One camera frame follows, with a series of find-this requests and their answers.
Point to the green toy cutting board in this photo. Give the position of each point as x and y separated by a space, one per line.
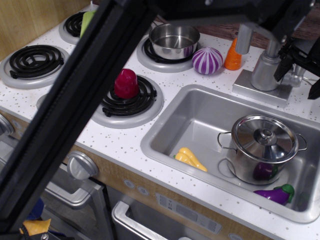
86 19

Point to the front right black burner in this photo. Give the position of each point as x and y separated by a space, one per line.
119 113

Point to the grey toy sink basin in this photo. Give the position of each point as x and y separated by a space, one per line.
200 118

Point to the black burner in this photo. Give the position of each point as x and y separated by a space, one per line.
70 29
119 113
147 56
33 67

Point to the silver faucet lever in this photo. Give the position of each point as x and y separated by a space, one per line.
297 76

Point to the yellow toy squash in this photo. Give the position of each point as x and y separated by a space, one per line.
185 155

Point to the silver toy faucet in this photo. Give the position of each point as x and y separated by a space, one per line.
260 84

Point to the purple striped toy onion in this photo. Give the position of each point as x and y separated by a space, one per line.
207 61

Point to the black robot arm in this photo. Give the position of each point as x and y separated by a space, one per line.
96 61

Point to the steel pot with lid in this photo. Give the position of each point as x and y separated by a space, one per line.
260 147

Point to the blue object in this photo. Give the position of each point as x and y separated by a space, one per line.
36 211

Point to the yellow cloth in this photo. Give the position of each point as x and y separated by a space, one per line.
35 227

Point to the silver dishwasher door handle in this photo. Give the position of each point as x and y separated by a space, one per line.
119 216

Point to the silver oven door handle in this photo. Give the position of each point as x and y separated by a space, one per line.
75 200

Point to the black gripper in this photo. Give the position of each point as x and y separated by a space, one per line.
305 53

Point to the small steel saucepan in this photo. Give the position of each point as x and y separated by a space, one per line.
174 42

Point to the front left black burner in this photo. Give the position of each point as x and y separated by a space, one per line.
33 67

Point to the back right black burner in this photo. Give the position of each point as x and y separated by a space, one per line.
147 56

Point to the purple toy eggplant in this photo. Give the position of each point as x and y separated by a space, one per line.
281 194

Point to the silver oven knob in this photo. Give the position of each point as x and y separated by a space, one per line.
80 166

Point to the red toy pepper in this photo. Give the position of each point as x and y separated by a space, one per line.
126 84

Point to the orange toy carrot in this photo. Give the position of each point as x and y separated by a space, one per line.
233 59

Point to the silver left edge knob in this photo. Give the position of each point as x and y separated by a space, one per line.
5 126

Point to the grey control panel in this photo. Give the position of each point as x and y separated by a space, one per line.
188 213

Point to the back left black burner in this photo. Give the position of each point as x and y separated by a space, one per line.
70 29

